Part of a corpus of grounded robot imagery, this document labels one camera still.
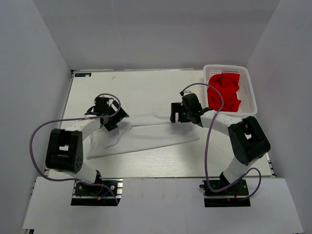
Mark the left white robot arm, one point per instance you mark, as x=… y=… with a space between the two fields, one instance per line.
x=65 y=147

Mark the blue table label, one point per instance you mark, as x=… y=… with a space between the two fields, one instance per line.
x=82 y=75

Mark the red t shirt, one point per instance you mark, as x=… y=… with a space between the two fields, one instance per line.
x=227 y=85

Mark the white t shirt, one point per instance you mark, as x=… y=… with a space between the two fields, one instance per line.
x=138 y=133

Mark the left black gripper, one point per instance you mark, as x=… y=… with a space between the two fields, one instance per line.
x=112 y=125

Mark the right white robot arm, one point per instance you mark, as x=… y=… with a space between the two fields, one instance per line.
x=249 y=142

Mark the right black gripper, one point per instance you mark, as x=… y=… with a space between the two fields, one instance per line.
x=177 y=107

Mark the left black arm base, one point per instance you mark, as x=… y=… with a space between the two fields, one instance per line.
x=97 y=196

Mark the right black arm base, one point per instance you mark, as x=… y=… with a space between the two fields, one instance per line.
x=232 y=197

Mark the white plastic basket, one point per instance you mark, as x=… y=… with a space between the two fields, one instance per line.
x=248 y=106

